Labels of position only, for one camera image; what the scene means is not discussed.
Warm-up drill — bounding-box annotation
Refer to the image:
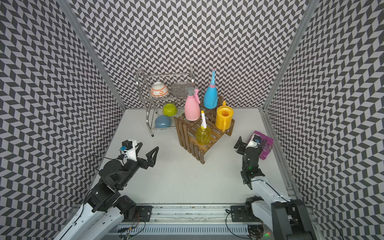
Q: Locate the wooden slatted shelf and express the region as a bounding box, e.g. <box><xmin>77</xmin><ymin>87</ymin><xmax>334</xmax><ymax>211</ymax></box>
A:
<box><xmin>174</xmin><ymin>96</ymin><xmax>235</xmax><ymax>164</ymax></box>

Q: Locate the blue bowl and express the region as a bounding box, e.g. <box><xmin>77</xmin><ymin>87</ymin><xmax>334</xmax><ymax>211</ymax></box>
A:
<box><xmin>155</xmin><ymin>115</ymin><xmax>172</xmax><ymax>129</ymax></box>

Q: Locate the purple snack box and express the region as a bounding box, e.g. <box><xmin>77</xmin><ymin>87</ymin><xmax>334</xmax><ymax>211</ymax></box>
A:
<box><xmin>254</xmin><ymin>131</ymin><xmax>274</xmax><ymax>160</ymax></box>

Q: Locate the metal dish rack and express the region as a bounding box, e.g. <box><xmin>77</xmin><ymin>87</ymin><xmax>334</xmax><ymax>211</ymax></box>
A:
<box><xmin>134</xmin><ymin>66</ymin><xmax>196</xmax><ymax>137</ymax></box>

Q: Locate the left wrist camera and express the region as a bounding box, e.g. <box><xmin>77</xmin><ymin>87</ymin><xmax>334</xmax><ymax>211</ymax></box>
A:
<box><xmin>119</xmin><ymin>140</ymin><xmax>138</xmax><ymax>162</ymax></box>

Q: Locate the blue spray bottle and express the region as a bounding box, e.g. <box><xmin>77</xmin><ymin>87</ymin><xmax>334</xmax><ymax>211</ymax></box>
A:
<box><xmin>204</xmin><ymin>69</ymin><xmax>219</xmax><ymax>109</ymax></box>

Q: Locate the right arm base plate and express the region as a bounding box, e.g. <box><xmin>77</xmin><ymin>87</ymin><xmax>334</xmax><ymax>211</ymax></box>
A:
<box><xmin>230</xmin><ymin>205</ymin><xmax>261</xmax><ymax>223</ymax></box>

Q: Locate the aluminium front rail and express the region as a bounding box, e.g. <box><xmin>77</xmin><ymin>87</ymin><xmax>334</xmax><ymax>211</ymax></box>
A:
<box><xmin>71</xmin><ymin>203</ymin><xmax>319</xmax><ymax>226</ymax></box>

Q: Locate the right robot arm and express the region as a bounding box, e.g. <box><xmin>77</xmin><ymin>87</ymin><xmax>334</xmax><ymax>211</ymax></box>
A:
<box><xmin>234</xmin><ymin>134</ymin><xmax>317</xmax><ymax>240</ymax></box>

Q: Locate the yellow spray bottle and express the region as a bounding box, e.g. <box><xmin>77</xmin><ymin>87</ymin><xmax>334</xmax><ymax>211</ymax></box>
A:
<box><xmin>196</xmin><ymin>111</ymin><xmax>212</xmax><ymax>145</ymax></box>

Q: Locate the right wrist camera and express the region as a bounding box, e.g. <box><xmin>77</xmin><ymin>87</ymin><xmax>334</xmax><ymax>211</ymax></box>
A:
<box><xmin>247</xmin><ymin>134</ymin><xmax>264</xmax><ymax>149</ymax></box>

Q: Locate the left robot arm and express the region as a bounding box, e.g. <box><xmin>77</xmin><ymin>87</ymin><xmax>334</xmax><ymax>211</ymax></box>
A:
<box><xmin>56</xmin><ymin>140</ymin><xmax>159</xmax><ymax>240</ymax></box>

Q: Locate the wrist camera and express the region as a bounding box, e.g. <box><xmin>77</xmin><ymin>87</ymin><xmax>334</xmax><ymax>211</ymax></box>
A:
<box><xmin>247</xmin><ymin>134</ymin><xmax>264</xmax><ymax>149</ymax></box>
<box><xmin>119</xmin><ymin>140</ymin><xmax>138</xmax><ymax>162</ymax></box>

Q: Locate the grey glass plate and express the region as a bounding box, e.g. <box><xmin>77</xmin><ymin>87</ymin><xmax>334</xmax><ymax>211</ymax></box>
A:
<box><xmin>170</xmin><ymin>82</ymin><xmax>194</xmax><ymax>98</ymax></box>

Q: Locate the pink spray bottle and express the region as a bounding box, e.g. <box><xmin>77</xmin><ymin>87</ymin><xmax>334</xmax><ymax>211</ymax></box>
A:
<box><xmin>185</xmin><ymin>87</ymin><xmax>201</xmax><ymax>122</ymax></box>

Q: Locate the lime green bowl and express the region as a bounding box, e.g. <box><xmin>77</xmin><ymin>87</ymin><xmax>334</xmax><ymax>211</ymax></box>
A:
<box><xmin>163</xmin><ymin>103</ymin><xmax>178</xmax><ymax>117</ymax></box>

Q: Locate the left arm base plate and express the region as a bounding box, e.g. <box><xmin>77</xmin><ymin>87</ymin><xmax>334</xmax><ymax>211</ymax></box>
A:
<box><xmin>123</xmin><ymin>205</ymin><xmax>153</xmax><ymax>223</ymax></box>

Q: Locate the yellow watering can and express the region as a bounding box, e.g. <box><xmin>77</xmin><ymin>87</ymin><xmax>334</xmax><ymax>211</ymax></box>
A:
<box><xmin>215</xmin><ymin>101</ymin><xmax>234</xmax><ymax>132</ymax></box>

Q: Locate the white orange patterned bowl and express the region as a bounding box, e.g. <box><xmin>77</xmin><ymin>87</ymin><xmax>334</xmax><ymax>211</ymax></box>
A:
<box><xmin>151</xmin><ymin>82</ymin><xmax>169</xmax><ymax>98</ymax></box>

